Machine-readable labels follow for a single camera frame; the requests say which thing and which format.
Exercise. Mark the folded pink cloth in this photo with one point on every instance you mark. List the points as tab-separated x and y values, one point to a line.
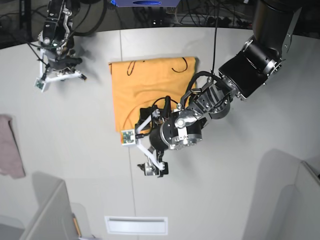
10	160

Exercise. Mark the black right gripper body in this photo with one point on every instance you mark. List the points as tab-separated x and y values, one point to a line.
64	63

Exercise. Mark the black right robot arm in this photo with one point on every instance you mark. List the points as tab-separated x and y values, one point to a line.
56	41

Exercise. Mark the white paper label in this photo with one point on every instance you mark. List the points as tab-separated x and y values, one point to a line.
129	225

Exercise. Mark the orange pencil in bin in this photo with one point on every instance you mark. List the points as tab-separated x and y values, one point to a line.
76	224

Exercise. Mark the grey left bin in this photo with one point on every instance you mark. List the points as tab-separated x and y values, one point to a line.
54	219

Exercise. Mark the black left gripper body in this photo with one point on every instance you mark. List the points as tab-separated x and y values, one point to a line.
181	129

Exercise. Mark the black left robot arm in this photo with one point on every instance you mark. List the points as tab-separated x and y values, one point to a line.
208	96

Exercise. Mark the purple box with blue oval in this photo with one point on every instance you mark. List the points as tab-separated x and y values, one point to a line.
145	3

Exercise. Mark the orange yellow T-shirt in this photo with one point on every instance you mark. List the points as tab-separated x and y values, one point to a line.
138	84

